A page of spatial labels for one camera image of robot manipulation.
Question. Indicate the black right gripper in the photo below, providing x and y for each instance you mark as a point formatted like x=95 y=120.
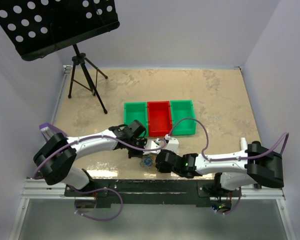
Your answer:
x=162 y=170

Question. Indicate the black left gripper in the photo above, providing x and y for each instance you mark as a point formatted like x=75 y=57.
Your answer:
x=139 y=154

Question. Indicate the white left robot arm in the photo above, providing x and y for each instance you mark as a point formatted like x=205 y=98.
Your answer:
x=54 y=161

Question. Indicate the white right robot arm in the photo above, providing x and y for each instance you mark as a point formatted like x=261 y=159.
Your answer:
x=253 y=164

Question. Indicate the red plastic bin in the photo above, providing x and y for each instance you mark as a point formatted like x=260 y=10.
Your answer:
x=159 y=118

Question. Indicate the left green plastic bin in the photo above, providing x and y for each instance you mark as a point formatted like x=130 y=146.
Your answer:
x=136 y=111

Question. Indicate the green plastic bin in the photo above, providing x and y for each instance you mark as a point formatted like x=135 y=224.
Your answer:
x=136 y=111
x=181 y=109

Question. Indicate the right green plastic bin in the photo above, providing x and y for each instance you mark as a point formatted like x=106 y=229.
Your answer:
x=181 y=109

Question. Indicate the white plastic tube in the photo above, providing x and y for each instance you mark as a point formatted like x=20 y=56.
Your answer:
x=243 y=143

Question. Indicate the purple stand device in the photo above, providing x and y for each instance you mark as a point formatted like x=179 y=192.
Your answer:
x=48 y=130

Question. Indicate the black music stand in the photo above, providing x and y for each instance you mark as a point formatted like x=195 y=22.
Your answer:
x=38 y=28

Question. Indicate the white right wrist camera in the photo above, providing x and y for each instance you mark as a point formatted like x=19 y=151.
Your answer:
x=172 y=144

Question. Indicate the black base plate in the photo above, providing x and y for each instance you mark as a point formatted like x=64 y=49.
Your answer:
x=198 y=192

